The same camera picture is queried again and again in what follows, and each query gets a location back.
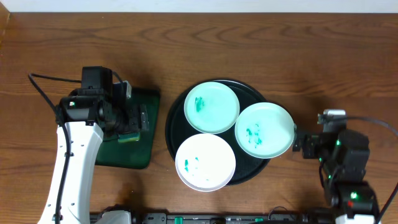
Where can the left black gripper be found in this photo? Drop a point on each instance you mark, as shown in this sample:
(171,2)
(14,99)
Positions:
(143,117)

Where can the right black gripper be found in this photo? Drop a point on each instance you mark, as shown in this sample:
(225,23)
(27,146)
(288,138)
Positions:
(312,140)

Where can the green yellow sponge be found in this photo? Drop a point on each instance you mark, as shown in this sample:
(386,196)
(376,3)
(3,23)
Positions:
(129,137)

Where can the mint green plate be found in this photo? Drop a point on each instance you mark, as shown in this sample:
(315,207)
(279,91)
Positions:
(264,130)
(211,107)

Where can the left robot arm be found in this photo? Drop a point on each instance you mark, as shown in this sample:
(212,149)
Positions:
(97,109)

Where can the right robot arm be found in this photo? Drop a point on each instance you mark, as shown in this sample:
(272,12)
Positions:
(343,154)

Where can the rectangular dark green tray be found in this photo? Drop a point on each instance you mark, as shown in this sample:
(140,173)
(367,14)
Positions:
(136,154)

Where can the round black tray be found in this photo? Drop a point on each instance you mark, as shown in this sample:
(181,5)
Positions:
(177,129)

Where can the white plate green stains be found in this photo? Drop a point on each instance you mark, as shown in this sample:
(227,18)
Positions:
(205,162)

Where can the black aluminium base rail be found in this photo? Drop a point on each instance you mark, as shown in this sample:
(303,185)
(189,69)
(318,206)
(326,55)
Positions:
(274,217)

